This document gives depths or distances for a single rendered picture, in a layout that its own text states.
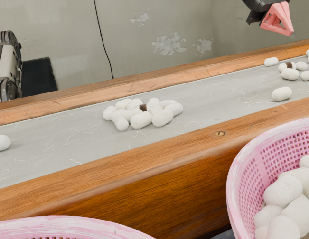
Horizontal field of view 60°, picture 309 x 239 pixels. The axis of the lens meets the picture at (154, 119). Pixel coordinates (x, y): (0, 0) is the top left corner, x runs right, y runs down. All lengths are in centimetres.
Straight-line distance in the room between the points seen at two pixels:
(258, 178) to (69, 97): 42
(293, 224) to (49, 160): 26
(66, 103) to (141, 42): 210
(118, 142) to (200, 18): 264
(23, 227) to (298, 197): 20
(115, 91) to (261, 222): 43
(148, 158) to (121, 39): 234
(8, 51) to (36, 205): 76
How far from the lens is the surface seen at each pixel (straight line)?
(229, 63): 70
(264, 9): 74
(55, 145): 39
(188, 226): 27
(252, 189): 23
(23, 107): 57
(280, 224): 20
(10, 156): 40
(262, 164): 25
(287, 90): 45
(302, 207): 22
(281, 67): 64
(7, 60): 90
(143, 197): 23
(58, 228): 19
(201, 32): 294
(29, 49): 244
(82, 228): 18
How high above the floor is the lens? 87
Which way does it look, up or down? 19 degrees down
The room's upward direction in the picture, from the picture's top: 8 degrees counter-clockwise
